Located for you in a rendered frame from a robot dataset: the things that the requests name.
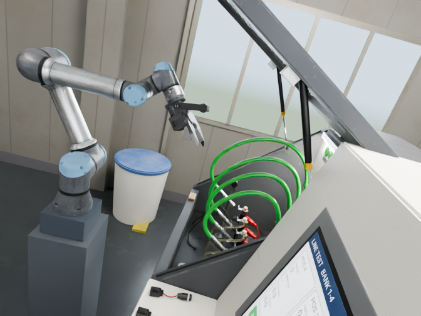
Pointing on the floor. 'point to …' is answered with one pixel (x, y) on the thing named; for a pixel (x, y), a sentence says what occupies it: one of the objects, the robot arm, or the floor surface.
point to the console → (353, 229)
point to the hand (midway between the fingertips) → (200, 143)
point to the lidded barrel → (138, 184)
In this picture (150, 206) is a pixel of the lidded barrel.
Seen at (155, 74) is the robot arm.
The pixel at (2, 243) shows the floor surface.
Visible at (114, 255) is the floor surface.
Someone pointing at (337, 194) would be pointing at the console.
